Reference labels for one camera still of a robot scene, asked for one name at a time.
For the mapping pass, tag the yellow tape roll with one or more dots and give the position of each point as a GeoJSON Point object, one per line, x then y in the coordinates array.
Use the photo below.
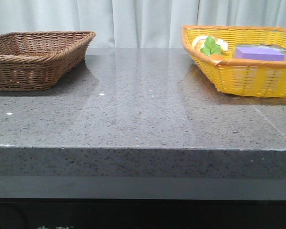
{"type": "Point", "coordinates": [277, 47]}

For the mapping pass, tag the white bread roll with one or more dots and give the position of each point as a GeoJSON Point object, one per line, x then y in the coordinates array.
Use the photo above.
{"type": "Point", "coordinates": [199, 41]}

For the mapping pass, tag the orange toy carrot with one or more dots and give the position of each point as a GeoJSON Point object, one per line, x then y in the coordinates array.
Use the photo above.
{"type": "Point", "coordinates": [216, 57]}

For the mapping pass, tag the pale grey curtain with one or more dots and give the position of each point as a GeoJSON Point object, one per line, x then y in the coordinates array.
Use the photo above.
{"type": "Point", "coordinates": [136, 23]}

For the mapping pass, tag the green artificial leaf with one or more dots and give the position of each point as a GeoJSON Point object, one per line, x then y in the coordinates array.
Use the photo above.
{"type": "Point", "coordinates": [210, 47]}

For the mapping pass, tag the yellow wicker basket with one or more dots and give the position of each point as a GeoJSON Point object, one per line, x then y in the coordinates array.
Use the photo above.
{"type": "Point", "coordinates": [240, 76]}

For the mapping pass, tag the brown wicker basket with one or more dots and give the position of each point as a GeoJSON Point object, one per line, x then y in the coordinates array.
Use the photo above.
{"type": "Point", "coordinates": [36, 60]}

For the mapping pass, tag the purple rectangular block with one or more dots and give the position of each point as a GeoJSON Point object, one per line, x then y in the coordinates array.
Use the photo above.
{"type": "Point", "coordinates": [258, 53]}

